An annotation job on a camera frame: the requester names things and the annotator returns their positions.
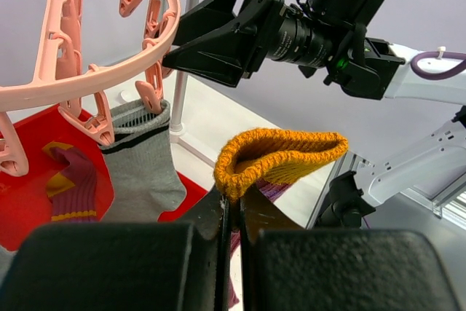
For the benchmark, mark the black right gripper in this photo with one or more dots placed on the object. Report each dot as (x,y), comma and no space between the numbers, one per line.
(211,46)

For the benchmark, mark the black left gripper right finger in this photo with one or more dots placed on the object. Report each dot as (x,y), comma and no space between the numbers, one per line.
(287,267)

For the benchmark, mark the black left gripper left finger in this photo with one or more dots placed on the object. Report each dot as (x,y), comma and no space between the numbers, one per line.
(178,265)

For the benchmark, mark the purple sock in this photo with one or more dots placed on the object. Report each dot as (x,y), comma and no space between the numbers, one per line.
(71,191)
(273,160)

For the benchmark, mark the pink round clip hanger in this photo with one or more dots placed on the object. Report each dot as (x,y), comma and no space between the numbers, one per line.
(69,52)

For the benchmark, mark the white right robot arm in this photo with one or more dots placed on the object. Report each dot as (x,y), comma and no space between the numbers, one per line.
(331,34)

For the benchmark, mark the red plastic bin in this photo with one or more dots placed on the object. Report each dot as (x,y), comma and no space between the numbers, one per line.
(22,194)

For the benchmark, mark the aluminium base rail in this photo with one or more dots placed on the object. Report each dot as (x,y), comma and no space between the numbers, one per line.
(442,198)

